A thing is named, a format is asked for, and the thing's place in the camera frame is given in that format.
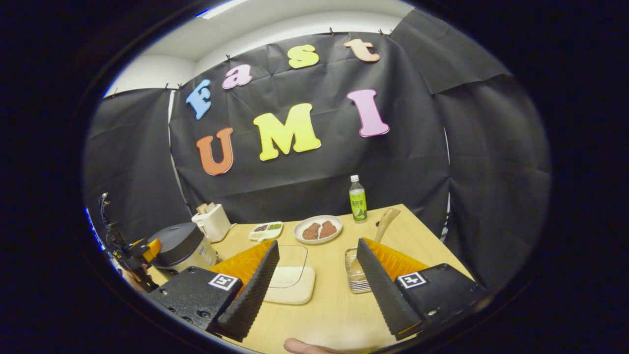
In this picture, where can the dark lidded rice cooker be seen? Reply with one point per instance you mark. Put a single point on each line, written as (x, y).
(177, 243)

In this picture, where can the black backdrop cloth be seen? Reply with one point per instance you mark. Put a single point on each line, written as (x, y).
(393, 172)

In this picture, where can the green label drink bottle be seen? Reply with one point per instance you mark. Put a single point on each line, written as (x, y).
(358, 201)

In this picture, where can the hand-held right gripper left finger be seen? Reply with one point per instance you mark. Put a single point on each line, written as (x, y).
(253, 295)

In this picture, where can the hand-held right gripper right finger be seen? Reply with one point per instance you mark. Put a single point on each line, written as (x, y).
(385, 295)

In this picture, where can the brown meat piece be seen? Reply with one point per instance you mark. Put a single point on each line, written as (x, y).
(311, 231)
(328, 229)

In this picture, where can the wooden spoon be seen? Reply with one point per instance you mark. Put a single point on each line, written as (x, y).
(387, 223)

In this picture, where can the white round plate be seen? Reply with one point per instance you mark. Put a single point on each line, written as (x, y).
(300, 235)

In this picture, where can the small divided condiment dish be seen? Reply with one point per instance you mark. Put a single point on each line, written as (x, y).
(265, 231)

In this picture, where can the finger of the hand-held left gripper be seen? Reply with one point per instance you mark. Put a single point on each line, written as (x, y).
(147, 250)

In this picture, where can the white toaster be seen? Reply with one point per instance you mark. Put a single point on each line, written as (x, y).
(214, 227)

